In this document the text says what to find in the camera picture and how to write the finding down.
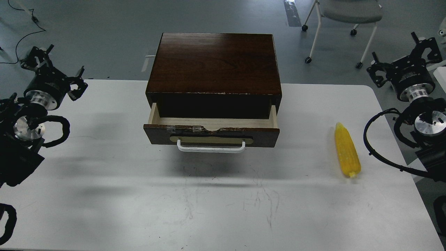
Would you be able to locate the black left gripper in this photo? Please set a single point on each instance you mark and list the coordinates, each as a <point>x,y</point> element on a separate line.
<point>49,79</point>

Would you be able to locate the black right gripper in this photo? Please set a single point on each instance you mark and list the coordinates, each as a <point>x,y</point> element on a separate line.
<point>407,72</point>

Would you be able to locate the yellow corn cob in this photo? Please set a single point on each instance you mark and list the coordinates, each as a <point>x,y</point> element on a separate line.
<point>347,155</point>

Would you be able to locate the wooden drawer with white handle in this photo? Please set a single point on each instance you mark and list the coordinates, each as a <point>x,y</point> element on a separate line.
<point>212,135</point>

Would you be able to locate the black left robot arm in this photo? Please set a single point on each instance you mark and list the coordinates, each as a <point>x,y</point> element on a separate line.
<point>26,125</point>

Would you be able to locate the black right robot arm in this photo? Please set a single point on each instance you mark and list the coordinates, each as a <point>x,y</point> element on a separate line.
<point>422,124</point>

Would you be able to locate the dark wooden drawer cabinet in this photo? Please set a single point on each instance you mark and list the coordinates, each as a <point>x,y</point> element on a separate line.
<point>215,76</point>

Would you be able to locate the grey white office chair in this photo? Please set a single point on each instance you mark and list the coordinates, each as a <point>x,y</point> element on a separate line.
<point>347,11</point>

